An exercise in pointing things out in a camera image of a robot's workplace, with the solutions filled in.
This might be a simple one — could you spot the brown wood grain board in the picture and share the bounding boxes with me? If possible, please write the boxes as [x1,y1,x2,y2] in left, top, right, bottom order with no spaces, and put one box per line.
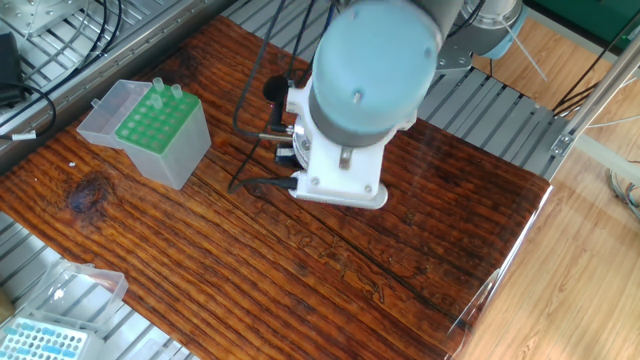
[0,14,551,360]

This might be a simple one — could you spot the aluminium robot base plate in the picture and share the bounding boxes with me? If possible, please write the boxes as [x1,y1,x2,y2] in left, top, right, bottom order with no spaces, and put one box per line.
[437,29,474,71]

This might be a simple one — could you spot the white zip tie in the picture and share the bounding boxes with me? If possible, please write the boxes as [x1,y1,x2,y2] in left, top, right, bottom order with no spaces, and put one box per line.
[499,14,549,82]

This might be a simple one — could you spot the black cables along post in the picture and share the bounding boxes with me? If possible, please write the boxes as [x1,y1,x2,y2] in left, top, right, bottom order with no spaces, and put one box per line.
[552,9,640,116]

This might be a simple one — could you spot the aluminium plate with holes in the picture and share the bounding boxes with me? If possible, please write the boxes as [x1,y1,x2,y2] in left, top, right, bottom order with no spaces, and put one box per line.
[0,0,90,39]

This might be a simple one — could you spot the black cable with metal plug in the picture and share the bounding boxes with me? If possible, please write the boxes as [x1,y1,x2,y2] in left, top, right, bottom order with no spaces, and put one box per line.
[232,0,297,142]

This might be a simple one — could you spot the black cable with white label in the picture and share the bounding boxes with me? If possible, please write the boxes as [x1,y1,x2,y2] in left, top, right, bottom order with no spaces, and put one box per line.
[0,82,57,142]

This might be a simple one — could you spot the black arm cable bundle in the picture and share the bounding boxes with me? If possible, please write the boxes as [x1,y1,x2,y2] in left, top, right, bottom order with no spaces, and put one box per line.
[447,0,486,39]

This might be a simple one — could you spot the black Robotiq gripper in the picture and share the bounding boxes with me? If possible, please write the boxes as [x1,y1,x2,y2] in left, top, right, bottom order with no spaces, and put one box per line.
[273,143,301,169]

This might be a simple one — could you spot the pair of black cables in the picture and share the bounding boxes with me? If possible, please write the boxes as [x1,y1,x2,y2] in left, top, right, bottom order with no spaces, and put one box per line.
[22,0,124,84]

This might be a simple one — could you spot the aluminium table rail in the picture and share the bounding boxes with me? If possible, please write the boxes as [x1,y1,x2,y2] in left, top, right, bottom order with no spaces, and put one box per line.
[0,0,236,174]

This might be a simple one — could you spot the aluminium frame post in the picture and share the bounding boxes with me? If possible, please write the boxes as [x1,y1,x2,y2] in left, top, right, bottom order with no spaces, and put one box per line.
[548,32,640,159]

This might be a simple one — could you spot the pale frame crossbar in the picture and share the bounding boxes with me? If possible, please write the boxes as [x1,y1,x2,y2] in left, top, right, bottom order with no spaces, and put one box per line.
[574,134,640,186]

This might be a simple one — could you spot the coloured wire bundle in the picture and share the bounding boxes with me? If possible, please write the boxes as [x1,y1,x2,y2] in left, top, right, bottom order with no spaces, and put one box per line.
[606,167,640,224]

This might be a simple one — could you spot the clear hinged box lid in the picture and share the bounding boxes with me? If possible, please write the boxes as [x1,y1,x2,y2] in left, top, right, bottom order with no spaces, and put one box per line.
[76,79,153,150]

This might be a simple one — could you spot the blue small pipette tip rack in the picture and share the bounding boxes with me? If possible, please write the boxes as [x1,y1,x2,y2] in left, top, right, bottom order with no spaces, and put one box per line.
[0,315,104,360]

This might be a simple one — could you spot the silver force torque sensor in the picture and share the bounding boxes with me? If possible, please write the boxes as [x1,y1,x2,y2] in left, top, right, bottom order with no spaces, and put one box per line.
[292,122,314,169]

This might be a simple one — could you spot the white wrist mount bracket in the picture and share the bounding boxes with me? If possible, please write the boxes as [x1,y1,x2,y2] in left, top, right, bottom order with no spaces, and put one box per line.
[285,74,416,210]

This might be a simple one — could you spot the clear plastic rack lid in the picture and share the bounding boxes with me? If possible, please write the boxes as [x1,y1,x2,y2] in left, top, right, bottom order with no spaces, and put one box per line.
[29,258,130,334]

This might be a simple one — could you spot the black cable with ferrite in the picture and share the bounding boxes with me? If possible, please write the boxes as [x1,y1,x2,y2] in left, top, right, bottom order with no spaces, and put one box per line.
[227,0,321,195]

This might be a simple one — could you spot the green-topped pipette tip box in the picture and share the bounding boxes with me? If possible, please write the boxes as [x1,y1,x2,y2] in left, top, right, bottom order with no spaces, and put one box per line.
[114,84,213,191]

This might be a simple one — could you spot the black power adapter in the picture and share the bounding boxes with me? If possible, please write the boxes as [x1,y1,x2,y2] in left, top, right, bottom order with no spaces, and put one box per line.
[0,32,25,107]

